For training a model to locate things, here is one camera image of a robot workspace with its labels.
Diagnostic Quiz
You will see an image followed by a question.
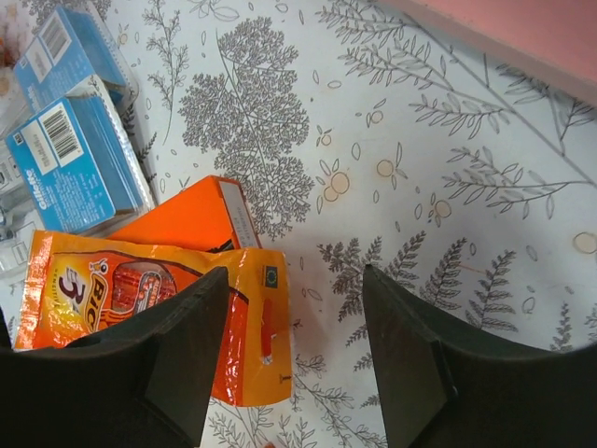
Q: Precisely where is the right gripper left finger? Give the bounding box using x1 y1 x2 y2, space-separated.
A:
1 267 229 447

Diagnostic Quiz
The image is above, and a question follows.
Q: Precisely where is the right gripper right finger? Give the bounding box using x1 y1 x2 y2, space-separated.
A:
363 266 596 447

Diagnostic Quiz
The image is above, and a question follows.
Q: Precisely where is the orange Bic razor bag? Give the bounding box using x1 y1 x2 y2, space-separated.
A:
14 231 292 407

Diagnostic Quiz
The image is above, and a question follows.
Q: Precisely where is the pink three-tier shelf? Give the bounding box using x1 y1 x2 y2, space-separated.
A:
389 0 596 105

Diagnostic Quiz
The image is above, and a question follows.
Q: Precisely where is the small orange Gillette Fusion box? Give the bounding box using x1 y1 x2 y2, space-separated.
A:
109 175 262 253

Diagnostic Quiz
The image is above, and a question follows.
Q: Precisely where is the clear blister razor pack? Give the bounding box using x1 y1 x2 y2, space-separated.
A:
1 75 156 276

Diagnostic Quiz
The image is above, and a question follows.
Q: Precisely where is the floral tablecloth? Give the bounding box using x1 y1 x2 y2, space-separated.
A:
95 1 596 447

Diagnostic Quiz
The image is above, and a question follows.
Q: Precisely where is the blue card razor pack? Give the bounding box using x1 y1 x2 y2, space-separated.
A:
1 1 138 137

